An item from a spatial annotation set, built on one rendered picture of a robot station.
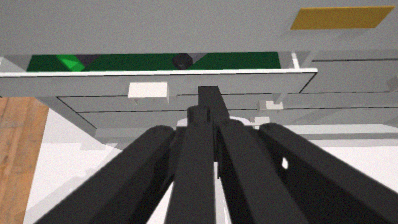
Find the white rectangular bar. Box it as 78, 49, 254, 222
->
172, 53, 207, 71

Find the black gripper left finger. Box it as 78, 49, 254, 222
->
33, 86, 216, 224

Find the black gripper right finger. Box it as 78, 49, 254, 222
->
208, 86, 398, 224

